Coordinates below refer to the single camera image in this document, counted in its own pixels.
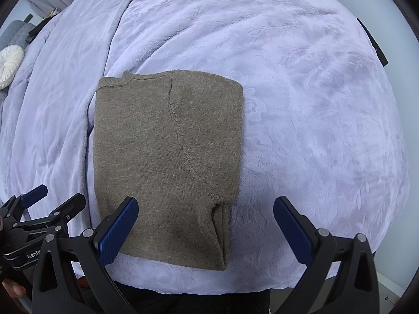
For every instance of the grey quilted headboard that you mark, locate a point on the grey quilted headboard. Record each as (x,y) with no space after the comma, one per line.
(16,32)

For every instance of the brown knit sweater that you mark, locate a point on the brown knit sweater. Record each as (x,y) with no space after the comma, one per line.
(147,144)

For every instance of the lavender plush blanket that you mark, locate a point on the lavender plush blanket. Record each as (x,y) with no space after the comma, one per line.
(294,88)

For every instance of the round white pleated pillow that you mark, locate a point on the round white pleated pillow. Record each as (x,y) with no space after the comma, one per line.
(9,62)

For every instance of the person's left hand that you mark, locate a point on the person's left hand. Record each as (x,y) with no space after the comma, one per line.
(14,289)

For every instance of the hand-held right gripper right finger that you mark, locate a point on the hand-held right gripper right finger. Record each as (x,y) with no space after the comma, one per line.
(291,232)

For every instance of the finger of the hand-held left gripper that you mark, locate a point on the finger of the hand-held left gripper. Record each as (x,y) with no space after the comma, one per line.
(68,205)
(34,194)

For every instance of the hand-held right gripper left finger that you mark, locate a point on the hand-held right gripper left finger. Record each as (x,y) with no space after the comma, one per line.
(118,232)

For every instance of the black flat device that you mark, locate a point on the black flat device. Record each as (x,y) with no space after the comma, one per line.
(34,32)

